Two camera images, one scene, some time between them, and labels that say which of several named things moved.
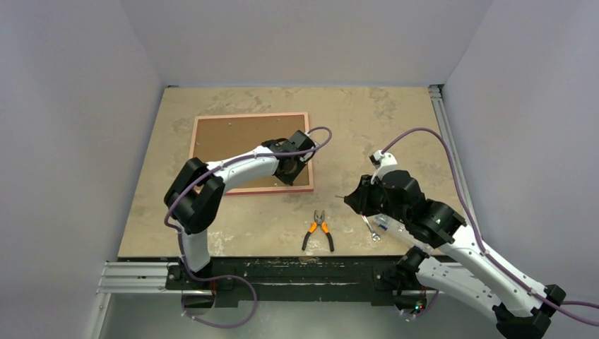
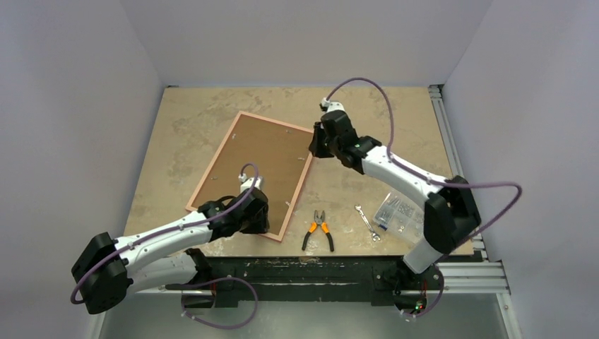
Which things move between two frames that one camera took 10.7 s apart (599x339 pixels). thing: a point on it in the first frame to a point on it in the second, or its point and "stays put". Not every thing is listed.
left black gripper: [289, 180] to [261, 226]
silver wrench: [374, 235] stays put
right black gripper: [364, 197] to [318, 143]
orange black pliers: [318, 221] stays put
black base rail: [287, 282] stays put
